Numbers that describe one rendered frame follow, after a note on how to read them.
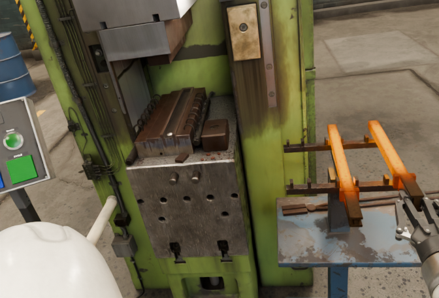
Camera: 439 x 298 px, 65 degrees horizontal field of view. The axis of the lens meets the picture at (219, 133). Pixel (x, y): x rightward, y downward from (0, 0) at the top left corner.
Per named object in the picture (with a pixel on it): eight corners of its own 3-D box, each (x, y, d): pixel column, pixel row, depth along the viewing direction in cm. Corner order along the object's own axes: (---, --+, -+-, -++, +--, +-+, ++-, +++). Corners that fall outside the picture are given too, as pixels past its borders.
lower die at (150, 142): (193, 153, 119) (189, 132, 115) (138, 157, 122) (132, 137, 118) (208, 102, 155) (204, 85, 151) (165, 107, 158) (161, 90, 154)
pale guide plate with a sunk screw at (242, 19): (260, 58, 113) (255, 4, 104) (233, 61, 114) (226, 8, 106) (260, 56, 114) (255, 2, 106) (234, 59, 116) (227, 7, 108)
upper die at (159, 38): (171, 53, 102) (163, 21, 98) (108, 61, 105) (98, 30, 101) (193, 23, 138) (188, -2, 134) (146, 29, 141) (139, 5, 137)
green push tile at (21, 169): (37, 176, 109) (30, 154, 109) (12, 184, 107) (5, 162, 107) (39, 176, 111) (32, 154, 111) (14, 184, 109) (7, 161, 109)
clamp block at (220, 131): (228, 150, 117) (225, 134, 114) (203, 152, 119) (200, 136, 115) (230, 133, 128) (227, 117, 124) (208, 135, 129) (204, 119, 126)
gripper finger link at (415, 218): (430, 248, 66) (422, 248, 66) (407, 208, 76) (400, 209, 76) (434, 232, 64) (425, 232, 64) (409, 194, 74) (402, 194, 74)
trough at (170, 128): (175, 137, 116) (174, 133, 116) (161, 138, 117) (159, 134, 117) (194, 89, 153) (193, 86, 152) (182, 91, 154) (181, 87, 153)
